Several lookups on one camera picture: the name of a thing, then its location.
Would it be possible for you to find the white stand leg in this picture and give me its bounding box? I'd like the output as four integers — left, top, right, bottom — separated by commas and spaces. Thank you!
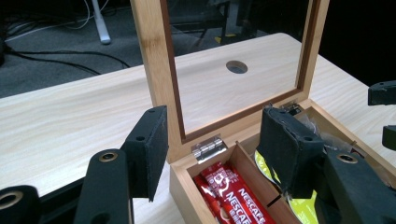
91, 0, 112, 45

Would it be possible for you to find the black cable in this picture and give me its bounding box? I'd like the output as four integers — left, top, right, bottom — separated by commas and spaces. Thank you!
2, 46, 131, 77

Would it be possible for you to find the clear plastic packet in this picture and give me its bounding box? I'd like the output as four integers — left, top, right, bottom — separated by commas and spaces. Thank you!
299, 112, 360, 154

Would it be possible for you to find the red coffee sachet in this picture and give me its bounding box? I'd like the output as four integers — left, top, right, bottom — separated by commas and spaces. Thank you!
200, 161, 277, 224
192, 175, 232, 224

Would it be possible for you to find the bamboo box with glass lid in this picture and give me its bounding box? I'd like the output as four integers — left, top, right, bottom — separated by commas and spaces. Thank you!
130, 0, 396, 224

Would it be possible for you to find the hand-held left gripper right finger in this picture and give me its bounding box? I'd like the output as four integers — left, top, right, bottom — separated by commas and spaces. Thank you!
256, 106, 325, 200

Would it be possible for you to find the white cable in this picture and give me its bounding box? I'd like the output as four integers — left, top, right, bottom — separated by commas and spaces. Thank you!
5, 0, 110, 43

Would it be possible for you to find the yellow-green packet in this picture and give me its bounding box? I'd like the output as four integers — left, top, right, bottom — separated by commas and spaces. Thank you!
254, 149, 319, 224

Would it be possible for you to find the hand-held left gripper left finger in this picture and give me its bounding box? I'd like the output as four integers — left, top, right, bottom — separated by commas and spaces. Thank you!
120, 105, 170, 203

